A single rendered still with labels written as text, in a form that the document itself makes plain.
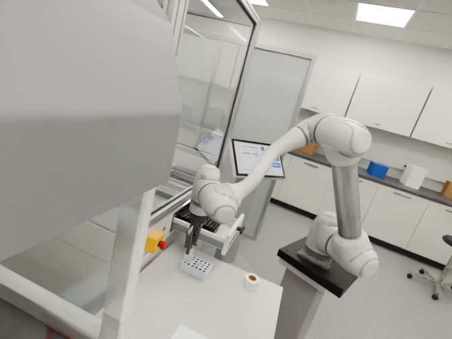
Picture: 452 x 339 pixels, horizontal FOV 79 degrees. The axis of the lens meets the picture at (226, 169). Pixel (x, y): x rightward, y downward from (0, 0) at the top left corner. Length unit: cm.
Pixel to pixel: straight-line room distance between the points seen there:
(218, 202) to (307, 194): 345
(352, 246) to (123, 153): 116
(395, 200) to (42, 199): 423
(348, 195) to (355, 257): 31
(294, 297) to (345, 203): 69
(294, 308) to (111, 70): 159
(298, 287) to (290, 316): 19
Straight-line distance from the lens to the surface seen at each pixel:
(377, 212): 438
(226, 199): 94
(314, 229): 158
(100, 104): 35
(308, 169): 423
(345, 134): 109
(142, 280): 123
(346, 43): 498
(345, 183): 122
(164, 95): 46
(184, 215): 143
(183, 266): 129
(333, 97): 451
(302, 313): 175
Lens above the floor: 157
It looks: 16 degrees down
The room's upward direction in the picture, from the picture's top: 15 degrees clockwise
